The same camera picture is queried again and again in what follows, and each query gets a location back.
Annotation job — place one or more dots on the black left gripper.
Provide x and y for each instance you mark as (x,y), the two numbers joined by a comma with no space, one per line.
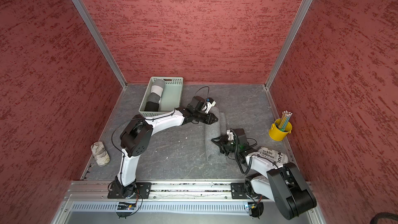
(209,119)

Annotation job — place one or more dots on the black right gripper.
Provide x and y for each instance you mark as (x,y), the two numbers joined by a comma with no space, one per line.
(221,143)

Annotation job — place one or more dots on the grey cloth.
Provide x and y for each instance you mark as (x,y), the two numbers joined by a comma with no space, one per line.
(214,131)

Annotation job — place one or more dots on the black white checkered scarf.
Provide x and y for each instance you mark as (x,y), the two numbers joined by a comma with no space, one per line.
(154,98)

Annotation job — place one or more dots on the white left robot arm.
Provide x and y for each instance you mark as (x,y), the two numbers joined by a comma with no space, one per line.
(135,139)

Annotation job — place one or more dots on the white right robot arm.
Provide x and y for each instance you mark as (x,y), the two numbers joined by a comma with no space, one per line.
(268,175)

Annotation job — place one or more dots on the pale green plastic basket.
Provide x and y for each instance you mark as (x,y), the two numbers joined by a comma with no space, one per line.
(169,91)

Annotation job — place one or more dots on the yellow pencil bucket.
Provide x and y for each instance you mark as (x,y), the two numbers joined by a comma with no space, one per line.
(278,135)

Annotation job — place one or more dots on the white labelled bottle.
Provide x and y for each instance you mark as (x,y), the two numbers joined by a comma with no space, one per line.
(273,155)

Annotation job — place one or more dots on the colored pencils bundle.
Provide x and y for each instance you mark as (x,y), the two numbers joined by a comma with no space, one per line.
(286,115)

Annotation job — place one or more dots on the crumpled beige rag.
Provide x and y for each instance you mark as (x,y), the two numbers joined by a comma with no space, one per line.
(100,154)

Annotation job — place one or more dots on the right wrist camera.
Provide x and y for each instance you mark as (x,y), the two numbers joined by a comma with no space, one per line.
(237,135)

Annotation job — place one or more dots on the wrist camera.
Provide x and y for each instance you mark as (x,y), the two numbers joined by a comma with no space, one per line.
(237,135)
(200,104)

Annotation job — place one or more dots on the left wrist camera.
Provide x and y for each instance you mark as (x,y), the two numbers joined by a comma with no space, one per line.
(200,104)

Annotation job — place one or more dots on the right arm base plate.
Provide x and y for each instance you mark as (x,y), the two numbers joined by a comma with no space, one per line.
(244,191)

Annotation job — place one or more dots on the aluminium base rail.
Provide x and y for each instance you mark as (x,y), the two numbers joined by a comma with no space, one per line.
(201,190)

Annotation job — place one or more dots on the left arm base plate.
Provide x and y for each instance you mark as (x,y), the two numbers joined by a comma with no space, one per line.
(141,190)

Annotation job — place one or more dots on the left corner aluminium post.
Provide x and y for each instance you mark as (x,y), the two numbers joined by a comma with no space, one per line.
(88,20)

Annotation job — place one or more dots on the corner aluminium post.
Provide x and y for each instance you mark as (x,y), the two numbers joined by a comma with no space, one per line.
(88,20)
(300,15)

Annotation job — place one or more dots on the right corner aluminium post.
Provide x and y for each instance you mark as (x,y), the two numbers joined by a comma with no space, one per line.
(300,15)

